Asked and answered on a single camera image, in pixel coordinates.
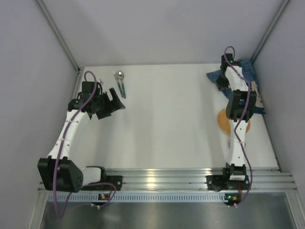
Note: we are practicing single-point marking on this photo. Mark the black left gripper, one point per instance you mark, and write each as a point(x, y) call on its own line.
point(108, 105)

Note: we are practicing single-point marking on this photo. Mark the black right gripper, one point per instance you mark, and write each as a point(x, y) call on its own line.
point(220, 81)

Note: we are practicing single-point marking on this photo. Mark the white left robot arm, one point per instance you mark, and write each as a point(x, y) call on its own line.
point(57, 170)

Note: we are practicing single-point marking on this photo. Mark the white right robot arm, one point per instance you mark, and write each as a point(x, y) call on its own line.
point(239, 110)

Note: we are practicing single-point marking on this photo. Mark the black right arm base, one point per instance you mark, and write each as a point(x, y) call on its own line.
point(226, 182)

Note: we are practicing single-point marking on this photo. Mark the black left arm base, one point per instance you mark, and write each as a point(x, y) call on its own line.
point(116, 180)

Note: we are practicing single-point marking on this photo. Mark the round wooden plate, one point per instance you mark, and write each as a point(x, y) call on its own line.
point(224, 122)

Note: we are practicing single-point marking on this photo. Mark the metal fork patterned handle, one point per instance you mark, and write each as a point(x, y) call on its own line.
point(115, 73)

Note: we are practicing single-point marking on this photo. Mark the metal spoon patterned handle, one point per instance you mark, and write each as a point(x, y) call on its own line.
point(121, 84)

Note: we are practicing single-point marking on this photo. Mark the right aluminium frame post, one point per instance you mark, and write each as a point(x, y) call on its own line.
point(284, 4)

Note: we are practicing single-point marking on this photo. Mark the aluminium frame post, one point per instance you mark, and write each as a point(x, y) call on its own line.
point(57, 33)
point(284, 4)

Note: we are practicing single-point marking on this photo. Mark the aluminium mounting rail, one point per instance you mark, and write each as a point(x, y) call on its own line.
point(195, 179)

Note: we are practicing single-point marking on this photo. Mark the slotted grey cable duct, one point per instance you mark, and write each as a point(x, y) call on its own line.
point(121, 197)

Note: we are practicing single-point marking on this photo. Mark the left aluminium frame post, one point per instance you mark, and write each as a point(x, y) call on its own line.
point(57, 33)

